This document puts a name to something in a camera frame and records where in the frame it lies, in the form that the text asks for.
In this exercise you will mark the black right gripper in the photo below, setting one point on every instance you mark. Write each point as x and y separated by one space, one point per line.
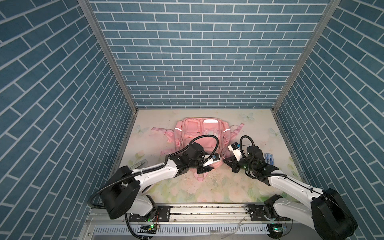
233 163

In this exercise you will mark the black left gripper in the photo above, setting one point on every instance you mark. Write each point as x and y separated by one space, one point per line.
204 169

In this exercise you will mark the pink student backpack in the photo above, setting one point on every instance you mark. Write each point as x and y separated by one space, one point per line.
190 128

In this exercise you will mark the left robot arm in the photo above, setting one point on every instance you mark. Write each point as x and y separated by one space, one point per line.
124 193

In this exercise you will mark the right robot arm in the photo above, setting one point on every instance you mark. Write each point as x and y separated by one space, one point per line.
306 198

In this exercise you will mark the blue pencil case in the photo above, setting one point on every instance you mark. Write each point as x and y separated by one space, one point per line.
269 159

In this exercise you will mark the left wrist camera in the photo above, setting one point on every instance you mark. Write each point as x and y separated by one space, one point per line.
215 158

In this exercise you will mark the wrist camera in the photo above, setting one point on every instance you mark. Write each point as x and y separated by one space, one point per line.
237 152
215 158

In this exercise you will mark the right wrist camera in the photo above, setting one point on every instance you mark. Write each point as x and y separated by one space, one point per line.
237 152

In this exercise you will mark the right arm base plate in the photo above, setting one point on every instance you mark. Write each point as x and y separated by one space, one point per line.
258 212

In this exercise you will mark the aluminium front rail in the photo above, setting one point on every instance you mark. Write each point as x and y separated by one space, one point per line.
180 220

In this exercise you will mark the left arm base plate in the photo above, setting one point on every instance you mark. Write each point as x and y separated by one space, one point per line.
156 215

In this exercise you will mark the right corner aluminium post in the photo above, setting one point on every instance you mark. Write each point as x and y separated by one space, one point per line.
320 27

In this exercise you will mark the corner aluminium post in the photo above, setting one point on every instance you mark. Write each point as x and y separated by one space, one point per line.
93 22
320 27

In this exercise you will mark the left corner aluminium post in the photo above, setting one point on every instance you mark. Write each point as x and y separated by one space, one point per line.
93 22

